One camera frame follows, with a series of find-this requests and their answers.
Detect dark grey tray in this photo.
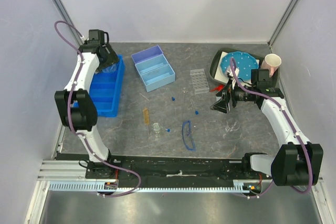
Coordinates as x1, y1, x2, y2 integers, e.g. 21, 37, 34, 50
209, 47, 279, 87

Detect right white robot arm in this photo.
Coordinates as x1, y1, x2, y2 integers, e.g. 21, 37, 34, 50
211, 67, 323, 188

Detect small glass beaker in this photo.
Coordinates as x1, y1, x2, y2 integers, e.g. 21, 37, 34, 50
152, 123, 161, 137

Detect white paper sheet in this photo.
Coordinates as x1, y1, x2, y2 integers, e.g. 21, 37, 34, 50
211, 51, 259, 84

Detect right blue cap tube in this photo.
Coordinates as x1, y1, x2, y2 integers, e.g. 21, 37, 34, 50
190, 99, 199, 115

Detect blue compartment bin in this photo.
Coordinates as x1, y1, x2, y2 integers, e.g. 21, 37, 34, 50
72, 54, 125, 118

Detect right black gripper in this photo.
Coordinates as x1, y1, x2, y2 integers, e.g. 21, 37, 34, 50
210, 78, 256, 114

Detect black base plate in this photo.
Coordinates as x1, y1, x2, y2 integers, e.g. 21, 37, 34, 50
85, 156, 270, 188

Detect upper blue cap tube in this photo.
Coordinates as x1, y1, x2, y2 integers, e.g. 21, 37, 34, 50
166, 88, 175, 101

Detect teal dotted plate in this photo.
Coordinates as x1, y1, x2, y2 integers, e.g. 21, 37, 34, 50
219, 51, 259, 82

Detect light blue cable duct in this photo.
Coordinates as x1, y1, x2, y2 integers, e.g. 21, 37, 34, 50
48, 181, 250, 193

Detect purple plastic box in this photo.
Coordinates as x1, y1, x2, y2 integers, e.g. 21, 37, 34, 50
131, 45, 163, 64

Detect clear flask white cap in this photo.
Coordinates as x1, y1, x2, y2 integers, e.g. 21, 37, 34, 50
101, 63, 118, 73

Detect blue safety glasses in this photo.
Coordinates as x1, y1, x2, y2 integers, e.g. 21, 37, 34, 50
182, 120, 196, 152

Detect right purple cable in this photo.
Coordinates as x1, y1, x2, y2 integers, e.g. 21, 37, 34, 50
229, 57, 315, 200

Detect clear test tube rack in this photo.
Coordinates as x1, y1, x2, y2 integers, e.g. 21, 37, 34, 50
190, 69, 209, 94

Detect pink paper cup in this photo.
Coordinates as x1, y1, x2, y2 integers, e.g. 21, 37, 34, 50
260, 54, 282, 78

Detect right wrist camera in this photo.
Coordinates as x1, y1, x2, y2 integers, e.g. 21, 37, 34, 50
226, 66, 239, 79

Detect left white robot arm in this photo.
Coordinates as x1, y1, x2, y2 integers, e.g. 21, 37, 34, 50
54, 29, 119, 178

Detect red cap wash bottle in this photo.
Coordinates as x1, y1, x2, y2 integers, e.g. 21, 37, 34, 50
210, 84, 225, 92

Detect light blue box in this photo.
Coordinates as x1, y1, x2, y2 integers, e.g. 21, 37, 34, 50
140, 64, 175, 92
135, 55, 169, 76

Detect glass stirring pipette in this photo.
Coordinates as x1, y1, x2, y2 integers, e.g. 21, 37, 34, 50
182, 89, 188, 122

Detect glass funnel dish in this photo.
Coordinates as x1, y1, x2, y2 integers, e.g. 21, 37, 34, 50
223, 119, 240, 139

